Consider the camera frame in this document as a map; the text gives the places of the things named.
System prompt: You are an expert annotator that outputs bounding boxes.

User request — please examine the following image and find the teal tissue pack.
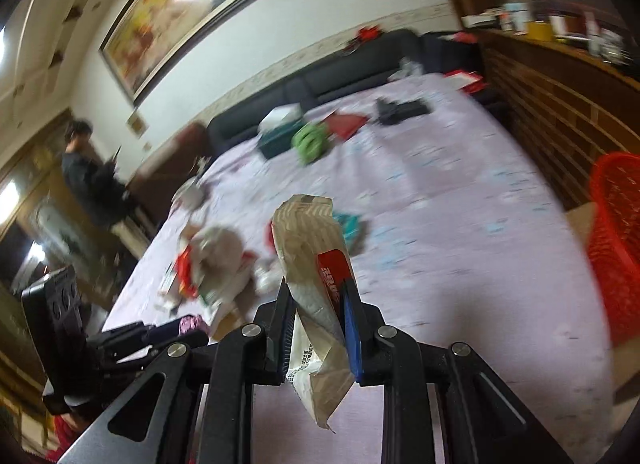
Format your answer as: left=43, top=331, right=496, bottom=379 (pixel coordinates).
left=332, top=212, right=361, bottom=250

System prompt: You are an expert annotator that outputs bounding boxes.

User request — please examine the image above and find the floral purple tablecloth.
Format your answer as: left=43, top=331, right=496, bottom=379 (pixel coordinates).
left=106, top=74, right=613, bottom=463

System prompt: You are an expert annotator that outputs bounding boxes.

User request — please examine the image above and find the beige tissue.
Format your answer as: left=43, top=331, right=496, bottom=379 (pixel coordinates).
left=188, top=226, right=246, bottom=306

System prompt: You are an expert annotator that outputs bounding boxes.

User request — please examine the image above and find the wooden counter shelf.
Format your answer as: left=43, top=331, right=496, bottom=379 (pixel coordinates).
left=474, top=30, right=639, bottom=210

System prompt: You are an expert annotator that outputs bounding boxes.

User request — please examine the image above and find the red plastic basket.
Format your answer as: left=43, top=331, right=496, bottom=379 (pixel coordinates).
left=587, top=152, right=640, bottom=346

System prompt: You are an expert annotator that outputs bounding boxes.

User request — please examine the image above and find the green tissue box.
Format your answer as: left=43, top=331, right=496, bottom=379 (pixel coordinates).
left=257, top=103, right=306, bottom=160

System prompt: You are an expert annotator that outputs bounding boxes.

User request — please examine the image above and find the white snack bag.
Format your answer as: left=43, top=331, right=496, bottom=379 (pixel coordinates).
left=271, top=194, right=355, bottom=429

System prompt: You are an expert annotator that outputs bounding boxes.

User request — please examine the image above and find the red cloth on sofa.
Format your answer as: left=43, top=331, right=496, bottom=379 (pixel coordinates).
left=355, top=25, right=384, bottom=44

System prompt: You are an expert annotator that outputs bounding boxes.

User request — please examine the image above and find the framed horse painting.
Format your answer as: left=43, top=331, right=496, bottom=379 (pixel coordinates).
left=100, top=0, right=254, bottom=106

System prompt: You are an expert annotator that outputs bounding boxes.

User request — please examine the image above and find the red pouch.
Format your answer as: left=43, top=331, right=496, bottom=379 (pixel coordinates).
left=323, top=112, right=368, bottom=141

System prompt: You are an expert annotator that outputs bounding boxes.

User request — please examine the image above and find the black sofa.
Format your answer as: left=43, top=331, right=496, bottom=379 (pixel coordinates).
left=207, top=28, right=485, bottom=158

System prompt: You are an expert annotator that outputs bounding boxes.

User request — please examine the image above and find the black toy pistol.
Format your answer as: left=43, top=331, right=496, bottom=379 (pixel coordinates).
left=375, top=98, right=432, bottom=126

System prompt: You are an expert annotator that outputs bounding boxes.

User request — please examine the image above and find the green towel ball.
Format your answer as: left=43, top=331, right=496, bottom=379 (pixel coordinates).
left=291, top=123, right=330, bottom=165

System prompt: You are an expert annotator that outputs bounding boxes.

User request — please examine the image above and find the standing person dark jacket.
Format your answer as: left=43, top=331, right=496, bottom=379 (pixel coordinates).
left=62, top=120, right=136, bottom=229

